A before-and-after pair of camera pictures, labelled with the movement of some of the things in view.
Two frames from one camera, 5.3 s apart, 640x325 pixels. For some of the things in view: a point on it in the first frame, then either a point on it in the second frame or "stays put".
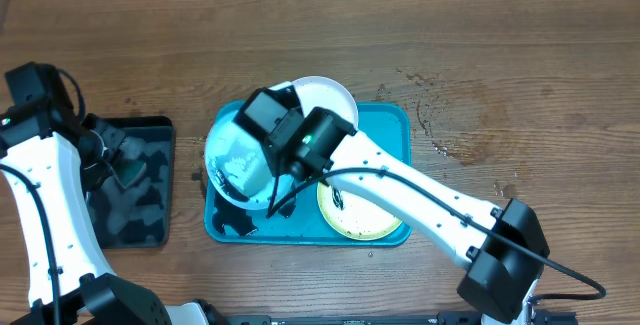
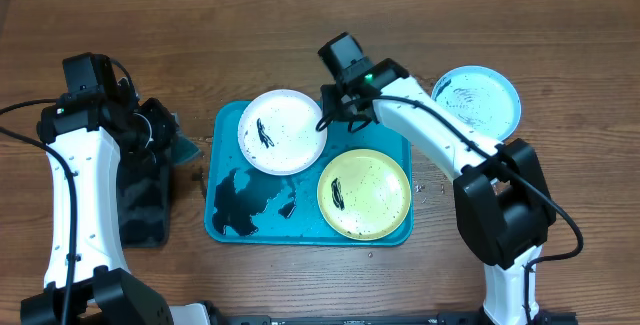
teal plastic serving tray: (296, 222) stays put
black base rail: (443, 318) stays put
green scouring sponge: (127, 170) -> (185, 149)
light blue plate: (237, 160) -> (485, 97)
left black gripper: (104, 171) -> (144, 156)
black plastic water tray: (140, 215) stays put
